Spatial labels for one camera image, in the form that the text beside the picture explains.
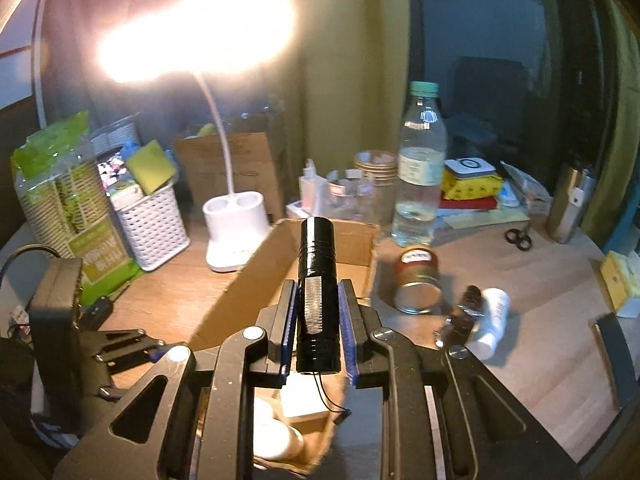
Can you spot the white charger on power strip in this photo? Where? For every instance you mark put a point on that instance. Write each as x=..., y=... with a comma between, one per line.
x=295, y=209

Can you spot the green pack of paper cups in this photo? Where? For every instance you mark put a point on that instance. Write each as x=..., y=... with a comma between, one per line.
x=65, y=210

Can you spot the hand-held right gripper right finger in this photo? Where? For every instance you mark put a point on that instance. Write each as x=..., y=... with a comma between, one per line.
x=348, y=330

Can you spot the yellow tissue box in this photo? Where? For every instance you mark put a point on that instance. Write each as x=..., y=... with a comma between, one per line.
x=620, y=275

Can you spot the brown cardboard packaging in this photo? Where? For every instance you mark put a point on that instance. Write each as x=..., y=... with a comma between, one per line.
x=210, y=170

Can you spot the clear plastic water bottle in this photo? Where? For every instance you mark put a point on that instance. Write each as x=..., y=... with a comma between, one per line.
x=420, y=160

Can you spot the white plug charger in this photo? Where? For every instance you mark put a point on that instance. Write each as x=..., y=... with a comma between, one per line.
x=312, y=190

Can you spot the black scissors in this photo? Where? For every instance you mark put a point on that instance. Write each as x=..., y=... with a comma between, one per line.
x=520, y=242

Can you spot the white carton with green print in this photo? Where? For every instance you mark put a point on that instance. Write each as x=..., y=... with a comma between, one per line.
x=125, y=191

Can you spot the white plastic bottle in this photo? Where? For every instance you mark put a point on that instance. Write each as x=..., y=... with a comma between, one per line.
x=492, y=320

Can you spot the brown glass jar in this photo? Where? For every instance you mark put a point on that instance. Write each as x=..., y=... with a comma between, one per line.
x=417, y=270

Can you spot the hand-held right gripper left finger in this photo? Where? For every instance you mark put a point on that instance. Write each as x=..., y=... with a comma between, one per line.
x=289, y=320

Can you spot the yellow-green sponge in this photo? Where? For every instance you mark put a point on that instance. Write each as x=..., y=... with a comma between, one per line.
x=152, y=165

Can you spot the pile of papers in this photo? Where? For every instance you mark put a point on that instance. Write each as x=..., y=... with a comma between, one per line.
x=520, y=185

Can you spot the white plastic case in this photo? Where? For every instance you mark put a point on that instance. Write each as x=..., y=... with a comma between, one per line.
x=305, y=400

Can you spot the blue plastic packet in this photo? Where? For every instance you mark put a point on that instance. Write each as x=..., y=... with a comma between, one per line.
x=131, y=151

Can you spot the metal wristwatch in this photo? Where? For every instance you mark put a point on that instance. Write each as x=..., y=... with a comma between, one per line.
x=465, y=310

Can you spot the stainless steel tumbler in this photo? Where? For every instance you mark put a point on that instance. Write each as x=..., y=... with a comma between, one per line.
x=565, y=210

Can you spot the glass jar with gold lid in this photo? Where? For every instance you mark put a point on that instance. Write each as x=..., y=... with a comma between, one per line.
x=375, y=165

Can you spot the olive green curtain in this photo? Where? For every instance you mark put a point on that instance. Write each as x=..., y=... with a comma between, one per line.
x=350, y=60
x=620, y=135

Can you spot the cardboard box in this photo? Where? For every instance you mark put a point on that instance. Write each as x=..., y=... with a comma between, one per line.
x=240, y=290

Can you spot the white desk lamp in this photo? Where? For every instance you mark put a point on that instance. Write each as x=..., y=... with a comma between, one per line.
x=235, y=230

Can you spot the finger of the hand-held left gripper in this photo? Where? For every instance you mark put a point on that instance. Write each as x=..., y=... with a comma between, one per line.
x=125, y=342
x=125, y=372

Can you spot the white woven plastic basket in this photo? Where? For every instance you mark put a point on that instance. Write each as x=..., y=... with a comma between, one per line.
x=150, y=230

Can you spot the black car key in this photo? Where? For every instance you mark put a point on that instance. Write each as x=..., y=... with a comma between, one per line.
x=97, y=310

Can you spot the clear plastic box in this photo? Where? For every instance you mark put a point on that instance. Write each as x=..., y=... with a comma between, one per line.
x=350, y=200

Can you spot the yellow flat box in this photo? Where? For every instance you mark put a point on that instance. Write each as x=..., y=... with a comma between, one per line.
x=470, y=187

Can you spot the small white bottle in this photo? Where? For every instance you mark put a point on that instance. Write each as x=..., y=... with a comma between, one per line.
x=277, y=440
x=262, y=407

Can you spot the red book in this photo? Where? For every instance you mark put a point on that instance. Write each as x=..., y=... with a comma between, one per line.
x=470, y=204

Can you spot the black flashlight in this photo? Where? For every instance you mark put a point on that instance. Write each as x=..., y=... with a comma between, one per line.
x=317, y=260

